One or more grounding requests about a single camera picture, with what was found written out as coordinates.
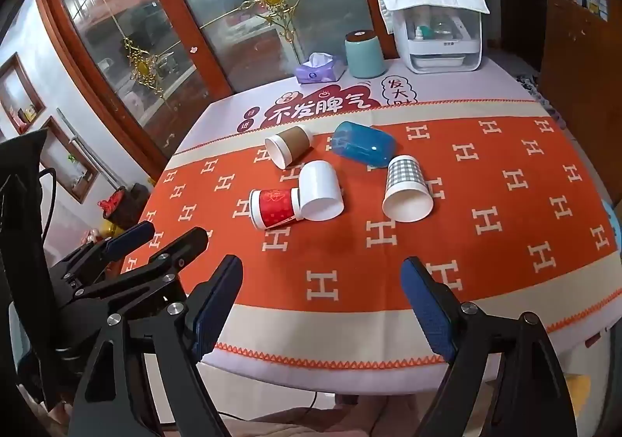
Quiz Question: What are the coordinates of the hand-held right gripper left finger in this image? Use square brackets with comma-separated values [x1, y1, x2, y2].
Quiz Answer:
[68, 255, 244, 437]

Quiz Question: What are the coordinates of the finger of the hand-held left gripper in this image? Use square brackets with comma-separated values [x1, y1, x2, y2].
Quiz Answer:
[49, 220, 156, 282]
[61, 226, 211, 318]

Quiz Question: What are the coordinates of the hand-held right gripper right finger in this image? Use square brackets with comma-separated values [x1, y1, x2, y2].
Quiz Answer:
[399, 256, 579, 437]

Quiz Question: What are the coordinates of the red paper cup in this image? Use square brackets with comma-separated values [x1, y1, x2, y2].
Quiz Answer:
[249, 187, 304, 230]

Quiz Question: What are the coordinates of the grey checkered paper cup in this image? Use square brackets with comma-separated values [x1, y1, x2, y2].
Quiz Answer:
[381, 155, 434, 223]

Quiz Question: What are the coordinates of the plain white paper cup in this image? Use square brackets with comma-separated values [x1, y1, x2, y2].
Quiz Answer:
[298, 160, 345, 220]

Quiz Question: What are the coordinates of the brown paper cup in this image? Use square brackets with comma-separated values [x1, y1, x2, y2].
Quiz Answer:
[265, 124, 315, 170]

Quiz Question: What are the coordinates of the blue plastic cup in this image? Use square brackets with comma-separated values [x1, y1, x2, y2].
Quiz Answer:
[331, 121, 397, 169]

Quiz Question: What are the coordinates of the dark brown pot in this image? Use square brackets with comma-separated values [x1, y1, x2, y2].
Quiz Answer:
[109, 183, 152, 230]

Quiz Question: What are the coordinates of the red decoration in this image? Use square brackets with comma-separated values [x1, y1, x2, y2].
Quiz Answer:
[97, 189, 129, 219]

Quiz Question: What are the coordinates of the orange patterned tablecloth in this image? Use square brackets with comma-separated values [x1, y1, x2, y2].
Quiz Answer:
[119, 55, 622, 394]

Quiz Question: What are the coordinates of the wooden glass sliding door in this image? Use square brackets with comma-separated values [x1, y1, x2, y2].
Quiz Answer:
[36, 0, 423, 175]

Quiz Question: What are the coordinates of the purple tissue box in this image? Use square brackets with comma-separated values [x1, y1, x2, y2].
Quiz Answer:
[295, 52, 347, 85]

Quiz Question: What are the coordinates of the teal canister with brown lid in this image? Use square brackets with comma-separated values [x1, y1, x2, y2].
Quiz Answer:
[344, 30, 386, 79]

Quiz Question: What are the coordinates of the white countertop appliance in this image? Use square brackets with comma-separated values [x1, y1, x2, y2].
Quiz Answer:
[393, 7, 484, 74]

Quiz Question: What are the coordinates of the dark wooden cabinet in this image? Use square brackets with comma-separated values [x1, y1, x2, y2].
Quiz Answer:
[539, 0, 622, 197]

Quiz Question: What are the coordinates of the black cable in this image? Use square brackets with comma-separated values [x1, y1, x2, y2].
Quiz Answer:
[38, 167, 57, 246]

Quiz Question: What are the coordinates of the wooden framed wall niche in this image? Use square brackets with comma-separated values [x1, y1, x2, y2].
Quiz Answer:
[41, 116, 100, 203]
[0, 52, 47, 135]

